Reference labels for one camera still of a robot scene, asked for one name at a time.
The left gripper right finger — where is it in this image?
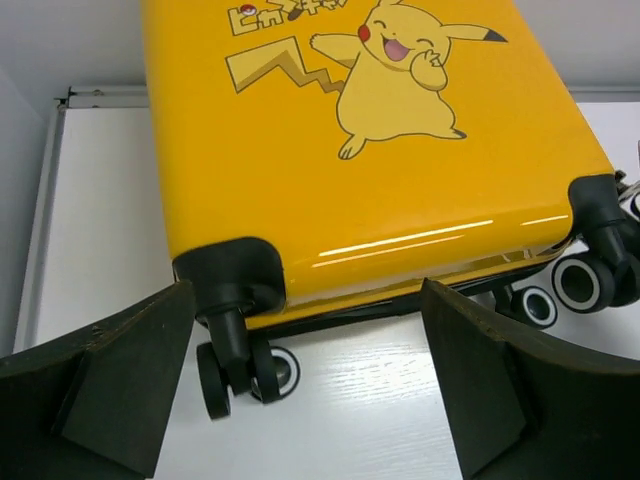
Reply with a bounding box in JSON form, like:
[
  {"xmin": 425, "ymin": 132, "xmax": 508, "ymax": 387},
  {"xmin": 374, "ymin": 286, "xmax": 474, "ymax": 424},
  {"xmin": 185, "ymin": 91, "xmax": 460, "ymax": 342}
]
[{"xmin": 421, "ymin": 280, "xmax": 639, "ymax": 479}]

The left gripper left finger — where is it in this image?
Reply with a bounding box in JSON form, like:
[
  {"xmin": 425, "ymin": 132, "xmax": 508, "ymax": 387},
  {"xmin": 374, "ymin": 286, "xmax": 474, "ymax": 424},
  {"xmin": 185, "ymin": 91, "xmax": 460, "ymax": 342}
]
[{"xmin": 1, "ymin": 282, "xmax": 195, "ymax": 479}]

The yellow suitcase with dark lining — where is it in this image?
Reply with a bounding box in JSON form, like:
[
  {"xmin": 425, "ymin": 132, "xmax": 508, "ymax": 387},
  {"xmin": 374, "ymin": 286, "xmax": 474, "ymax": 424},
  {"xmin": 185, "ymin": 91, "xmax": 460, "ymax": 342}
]
[{"xmin": 140, "ymin": 1, "xmax": 639, "ymax": 420}]

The aluminium table frame rail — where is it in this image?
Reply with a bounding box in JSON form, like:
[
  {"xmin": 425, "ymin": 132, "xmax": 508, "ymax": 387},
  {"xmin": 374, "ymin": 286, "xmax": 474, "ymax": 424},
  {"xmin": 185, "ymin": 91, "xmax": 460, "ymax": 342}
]
[{"xmin": 13, "ymin": 85, "xmax": 149, "ymax": 353}]

